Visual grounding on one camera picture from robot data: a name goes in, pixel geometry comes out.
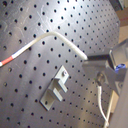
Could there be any grey metal cable clip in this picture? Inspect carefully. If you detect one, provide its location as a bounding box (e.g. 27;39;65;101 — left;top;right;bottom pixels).
40;66;69;111

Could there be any thin white sensor wire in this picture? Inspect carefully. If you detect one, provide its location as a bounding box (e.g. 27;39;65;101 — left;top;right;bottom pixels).
97;84;113;128

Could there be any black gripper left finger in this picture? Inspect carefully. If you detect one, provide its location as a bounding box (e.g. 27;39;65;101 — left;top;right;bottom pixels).
88;54;111;61

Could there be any white cable with red band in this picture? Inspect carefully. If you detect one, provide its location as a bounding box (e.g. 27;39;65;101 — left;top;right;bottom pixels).
0;31;90;67

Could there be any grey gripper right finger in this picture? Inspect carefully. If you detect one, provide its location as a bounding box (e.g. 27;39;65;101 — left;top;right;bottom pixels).
83;61;124;94

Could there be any silver round sensor connector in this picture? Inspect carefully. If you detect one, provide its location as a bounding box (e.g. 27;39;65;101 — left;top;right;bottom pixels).
96;73;105;86

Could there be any black perforated breadboard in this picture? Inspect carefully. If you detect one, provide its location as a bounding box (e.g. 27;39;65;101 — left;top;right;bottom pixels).
0;0;119;128

